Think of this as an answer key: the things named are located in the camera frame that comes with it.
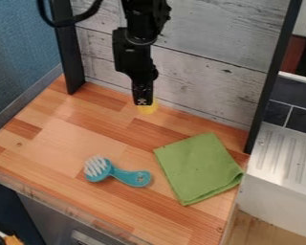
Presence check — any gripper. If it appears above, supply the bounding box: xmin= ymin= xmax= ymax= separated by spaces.
xmin=125 ymin=64 xmax=162 ymax=106

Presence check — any yellow toy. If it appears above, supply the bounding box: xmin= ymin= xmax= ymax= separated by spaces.
xmin=136 ymin=98 xmax=160 ymax=116

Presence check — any blue brush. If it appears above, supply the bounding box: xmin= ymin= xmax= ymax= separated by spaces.
xmin=82 ymin=155 xmax=153 ymax=189

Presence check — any green cloth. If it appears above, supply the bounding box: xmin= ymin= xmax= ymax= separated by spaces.
xmin=153 ymin=132 xmax=246 ymax=207

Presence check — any white grooved unit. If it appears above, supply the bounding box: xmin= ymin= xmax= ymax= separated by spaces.
xmin=235 ymin=122 xmax=306 ymax=241

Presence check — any black frame post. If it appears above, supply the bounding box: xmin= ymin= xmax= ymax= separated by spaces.
xmin=242 ymin=0 xmax=304 ymax=155
xmin=49 ymin=0 xmax=87 ymax=96

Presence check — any black cable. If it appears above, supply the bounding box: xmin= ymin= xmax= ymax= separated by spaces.
xmin=35 ymin=0 xmax=105 ymax=29

